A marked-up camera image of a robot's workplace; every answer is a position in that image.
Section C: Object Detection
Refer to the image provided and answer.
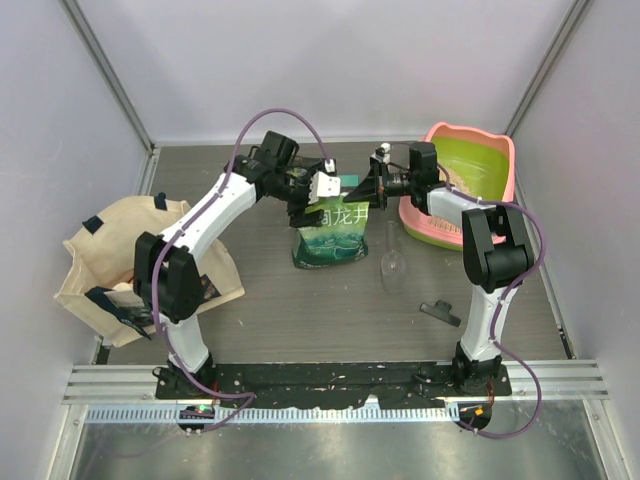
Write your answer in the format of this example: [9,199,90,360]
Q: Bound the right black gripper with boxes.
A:
[345,159,419,208]

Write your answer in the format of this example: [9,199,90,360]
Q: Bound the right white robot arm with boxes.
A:
[344,141,535,395]

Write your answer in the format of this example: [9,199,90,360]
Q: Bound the items inside tote bag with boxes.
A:
[112,271,134,291]

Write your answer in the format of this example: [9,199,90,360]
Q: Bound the teal rectangular box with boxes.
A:
[339,174,360,190]

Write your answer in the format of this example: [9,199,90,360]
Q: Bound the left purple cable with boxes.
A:
[151,106,337,436]

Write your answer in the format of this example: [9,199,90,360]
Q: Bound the pink green litter box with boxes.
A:
[398,122,515,251]

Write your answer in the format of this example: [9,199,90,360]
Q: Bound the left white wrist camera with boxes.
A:
[309,171,341,204]

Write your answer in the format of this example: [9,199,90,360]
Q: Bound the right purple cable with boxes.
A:
[389,142,550,442]

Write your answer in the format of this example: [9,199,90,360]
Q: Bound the black bag clip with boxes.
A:
[419,300,461,328]

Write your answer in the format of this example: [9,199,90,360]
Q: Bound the purple cable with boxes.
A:
[151,106,337,436]
[389,142,550,442]

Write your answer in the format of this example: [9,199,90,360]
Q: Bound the aluminium frame rail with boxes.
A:
[63,360,608,432]

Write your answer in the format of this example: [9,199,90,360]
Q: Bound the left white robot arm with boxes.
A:
[133,131,337,399]

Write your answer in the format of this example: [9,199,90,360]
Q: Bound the green cat litter bag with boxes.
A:
[291,194,369,270]

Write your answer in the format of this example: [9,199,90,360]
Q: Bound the cat litter granules pile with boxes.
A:
[440,167,483,197]

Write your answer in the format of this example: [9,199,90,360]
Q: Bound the beige canvas tote bag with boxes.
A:
[54,194,245,347]

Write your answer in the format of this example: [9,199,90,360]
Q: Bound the clear plastic scoop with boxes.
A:
[380,221,406,294]

